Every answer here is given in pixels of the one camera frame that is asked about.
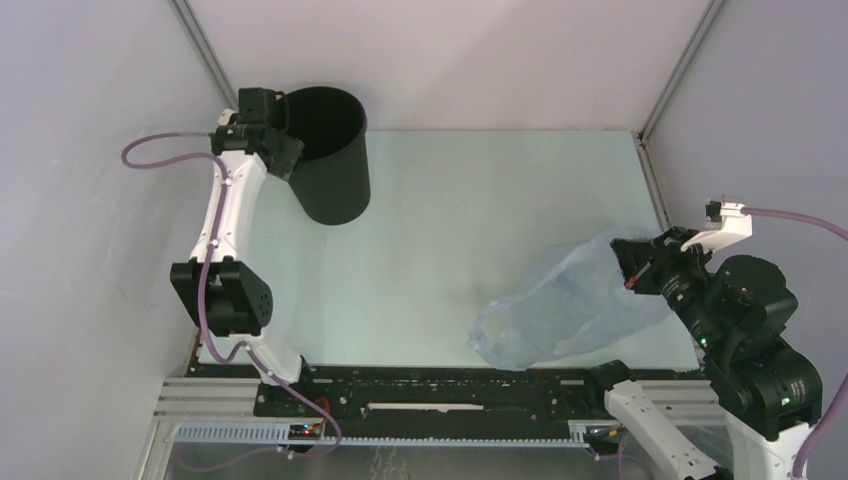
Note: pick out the right aluminium corner post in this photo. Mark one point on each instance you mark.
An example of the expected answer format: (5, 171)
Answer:
(702, 30)

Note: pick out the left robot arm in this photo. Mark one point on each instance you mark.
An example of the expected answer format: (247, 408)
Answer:
(227, 300)

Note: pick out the left aluminium corner post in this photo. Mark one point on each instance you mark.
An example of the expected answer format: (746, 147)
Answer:
(187, 18)

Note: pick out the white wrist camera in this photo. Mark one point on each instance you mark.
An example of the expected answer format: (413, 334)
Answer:
(726, 225)
(227, 117)

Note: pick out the black cylindrical trash bin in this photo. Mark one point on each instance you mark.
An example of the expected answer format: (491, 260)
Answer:
(330, 177)

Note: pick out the light blue plastic trash bag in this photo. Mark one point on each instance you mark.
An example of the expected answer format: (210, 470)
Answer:
(571, 302)

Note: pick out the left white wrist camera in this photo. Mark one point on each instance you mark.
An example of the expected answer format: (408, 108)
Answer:
(227, 117)

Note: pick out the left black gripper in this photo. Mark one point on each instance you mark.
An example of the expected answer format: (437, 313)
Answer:
(293, 150)

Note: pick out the grey toothed cable duct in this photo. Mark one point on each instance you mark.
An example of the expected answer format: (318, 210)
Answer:
(276, 434)

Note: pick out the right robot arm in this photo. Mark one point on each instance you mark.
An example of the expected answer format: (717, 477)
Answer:
(771, 394)

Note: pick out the small circuit board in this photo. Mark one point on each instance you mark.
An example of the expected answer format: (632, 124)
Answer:
(305, 432)

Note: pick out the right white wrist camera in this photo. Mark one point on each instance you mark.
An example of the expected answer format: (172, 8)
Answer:
(726, 225)

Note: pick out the aluminium corner post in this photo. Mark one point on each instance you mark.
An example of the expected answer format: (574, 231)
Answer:
(702, 30)
(187, 18)

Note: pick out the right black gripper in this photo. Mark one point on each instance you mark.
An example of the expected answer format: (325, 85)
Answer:
(636, 256)

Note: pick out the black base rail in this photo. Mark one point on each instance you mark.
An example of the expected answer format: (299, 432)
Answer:
(477, 403)

